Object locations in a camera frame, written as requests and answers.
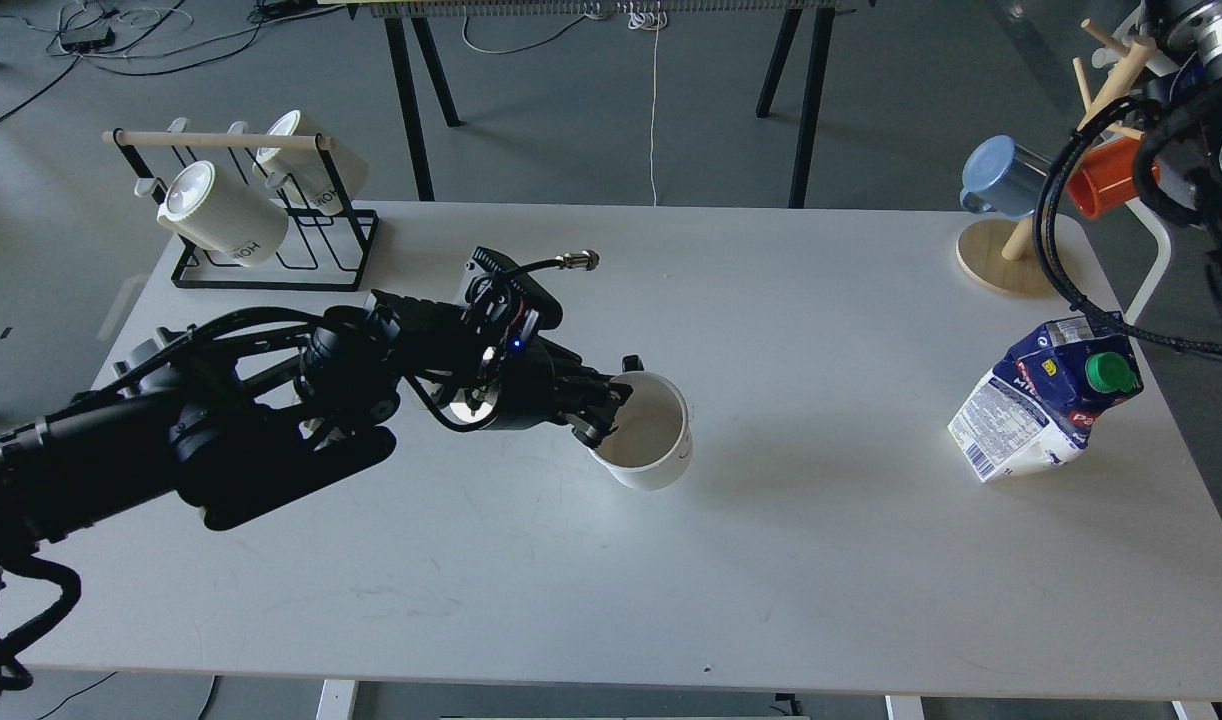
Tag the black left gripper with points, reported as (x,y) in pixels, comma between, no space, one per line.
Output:
(480,362)

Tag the white enamel mug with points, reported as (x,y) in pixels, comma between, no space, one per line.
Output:
(651,446)

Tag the blue white milk carton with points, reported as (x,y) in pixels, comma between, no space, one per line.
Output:
(1034,409)

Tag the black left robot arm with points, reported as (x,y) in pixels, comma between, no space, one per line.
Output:
(265,405)

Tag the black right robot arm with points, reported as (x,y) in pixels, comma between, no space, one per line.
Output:
(1167,83)

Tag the white mug rear on rack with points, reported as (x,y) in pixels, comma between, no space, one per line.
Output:
(310,185)

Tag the white mug on rack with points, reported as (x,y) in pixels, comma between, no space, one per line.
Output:
(310,185)
(221,214)

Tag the wooden mug tree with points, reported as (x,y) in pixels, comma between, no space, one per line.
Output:
(998,253)

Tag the blue mug on tree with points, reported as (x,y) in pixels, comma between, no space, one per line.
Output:
(1004,176)

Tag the white mug front on rack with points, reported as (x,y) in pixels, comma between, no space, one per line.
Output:
(221,214)

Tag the orange mug on tree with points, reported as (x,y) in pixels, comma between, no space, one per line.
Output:
(1104,180)

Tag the black wire mug rack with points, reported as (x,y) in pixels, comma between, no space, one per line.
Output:
(320,253)

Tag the white chair frame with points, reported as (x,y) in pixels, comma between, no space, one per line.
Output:
(1160,265)

